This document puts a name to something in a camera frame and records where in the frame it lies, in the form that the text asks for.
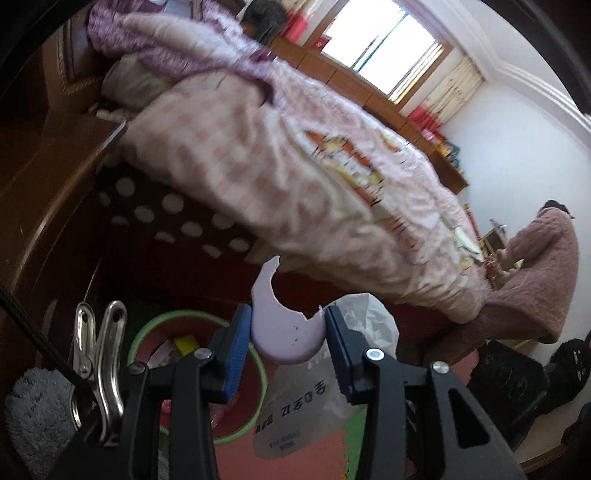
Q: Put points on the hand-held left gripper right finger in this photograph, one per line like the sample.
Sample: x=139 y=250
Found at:
x=341 y=360

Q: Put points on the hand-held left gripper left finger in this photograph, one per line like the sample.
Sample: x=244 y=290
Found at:
x=238 y=360

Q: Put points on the lavender shell fragment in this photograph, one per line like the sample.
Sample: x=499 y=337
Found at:
x=286 y=337

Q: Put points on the printed clear plastic bag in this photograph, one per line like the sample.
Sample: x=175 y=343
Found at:
x=300 y=406

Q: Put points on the red bin green rim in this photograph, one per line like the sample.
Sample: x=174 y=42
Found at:
x=147 y=332

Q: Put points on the black perforated slipper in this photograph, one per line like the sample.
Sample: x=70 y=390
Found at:
x=572 y=369

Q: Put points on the dark wooden headboard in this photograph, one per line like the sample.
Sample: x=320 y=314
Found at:
x=184 y=286

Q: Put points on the steel spring clip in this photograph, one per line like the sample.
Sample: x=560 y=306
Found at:
x=106 y=369

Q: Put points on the brown polka dot mattress cover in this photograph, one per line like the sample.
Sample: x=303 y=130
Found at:
x=194 y=207

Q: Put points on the grey fluffy rug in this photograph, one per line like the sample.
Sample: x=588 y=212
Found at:
x=37 y=415

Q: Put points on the wooden nightstand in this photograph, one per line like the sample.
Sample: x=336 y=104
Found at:
x=46 y=230

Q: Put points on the pile of colourful boxes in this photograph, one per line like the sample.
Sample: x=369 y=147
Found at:
x=448 y=152

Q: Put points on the pink checked pillow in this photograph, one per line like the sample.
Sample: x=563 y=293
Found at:
x=194 y=129

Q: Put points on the floral curtain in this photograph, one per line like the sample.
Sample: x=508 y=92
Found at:
x=298 y=25
x=448 y=97

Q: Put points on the grey pillow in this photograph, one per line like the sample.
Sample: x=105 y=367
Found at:
x=134 y=83

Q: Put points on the window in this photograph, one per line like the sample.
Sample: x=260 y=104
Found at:
x=388 y=41

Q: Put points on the purple ruffled quilt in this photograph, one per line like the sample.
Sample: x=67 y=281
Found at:
x=166 y=32

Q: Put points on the dark grey garment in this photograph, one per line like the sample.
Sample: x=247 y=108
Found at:
x=263 y=18

